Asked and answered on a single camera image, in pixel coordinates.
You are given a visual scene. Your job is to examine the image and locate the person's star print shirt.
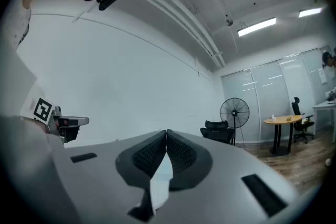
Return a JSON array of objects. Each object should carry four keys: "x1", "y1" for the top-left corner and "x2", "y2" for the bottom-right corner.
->
[{"x1": 4, "y1": 5, "x2": 33, "y2": 50}]

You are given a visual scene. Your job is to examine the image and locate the white side table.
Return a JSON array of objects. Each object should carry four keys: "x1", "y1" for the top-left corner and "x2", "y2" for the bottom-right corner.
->
[{"x1": 312, "y1": 101, "x2": 336, "y2": 144}]

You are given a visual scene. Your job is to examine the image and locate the black standing fan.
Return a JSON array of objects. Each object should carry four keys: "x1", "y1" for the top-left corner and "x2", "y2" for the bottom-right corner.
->
[{"x1": 219, "y1": 97, "x2": 251, "y2": 147}]

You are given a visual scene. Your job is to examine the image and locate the person's left forearm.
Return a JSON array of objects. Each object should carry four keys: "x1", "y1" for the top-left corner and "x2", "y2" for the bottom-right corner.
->
[{"x1": 20, "y1": 115, "x2": 51, "y2": 134}]

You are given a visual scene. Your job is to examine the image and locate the round wooden table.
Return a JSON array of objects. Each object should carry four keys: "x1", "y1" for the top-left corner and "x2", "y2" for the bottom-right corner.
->
[{"x1": 263, "y1": 114, "x2": 303, "y2": 157}]

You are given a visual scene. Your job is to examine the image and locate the white paper notice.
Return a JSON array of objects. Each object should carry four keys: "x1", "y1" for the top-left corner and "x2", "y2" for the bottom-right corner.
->
[{"x1": 318, "y1": 68, "x2": 328, "y2": 86}]

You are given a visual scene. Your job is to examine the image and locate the long ceiling light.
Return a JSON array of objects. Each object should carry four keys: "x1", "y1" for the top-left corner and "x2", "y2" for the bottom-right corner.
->
[
  {"x1": 237, "y1": 17, "x2": 277, "y2": 37},
  {"x1": 299, "y1": 7, "x2": 323, "y2": 18}
]

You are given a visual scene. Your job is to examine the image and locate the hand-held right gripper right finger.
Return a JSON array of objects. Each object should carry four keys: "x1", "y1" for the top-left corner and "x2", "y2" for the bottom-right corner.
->
[{"x1": 166, "y1": 129, "x2": 301, "y2": 224}]

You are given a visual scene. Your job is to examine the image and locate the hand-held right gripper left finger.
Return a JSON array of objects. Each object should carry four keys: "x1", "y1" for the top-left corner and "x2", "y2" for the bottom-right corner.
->
[{"x1": 51, "y1": 129, "x2": 167, "y2": 224}]

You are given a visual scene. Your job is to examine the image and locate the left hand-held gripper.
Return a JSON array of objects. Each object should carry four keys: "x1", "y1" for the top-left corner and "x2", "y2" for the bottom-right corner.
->
[{"x1": 33, "y1": 98, "x2": 90, "y2": 144}]

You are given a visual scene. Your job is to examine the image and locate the black office chair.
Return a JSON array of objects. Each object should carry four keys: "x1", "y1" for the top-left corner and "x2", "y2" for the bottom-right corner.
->
[
  {"x1": 199, "y1": 120, "x2": 236, "y2": 146},
  {"x1": 291, "y1": 97, "x2": 315, "y2": 144}
]

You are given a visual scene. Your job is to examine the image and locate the white ceiling pipes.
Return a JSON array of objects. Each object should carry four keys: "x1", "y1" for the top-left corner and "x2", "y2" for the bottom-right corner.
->
[{"x1": 112, "y1": 0, "x2": 227, "y2": 69}]

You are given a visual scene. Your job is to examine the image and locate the long black cable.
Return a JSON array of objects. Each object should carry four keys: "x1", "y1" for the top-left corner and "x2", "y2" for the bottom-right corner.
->
[{"x1": 239, "y1": 127, "x2": 247, "y2": 152}]

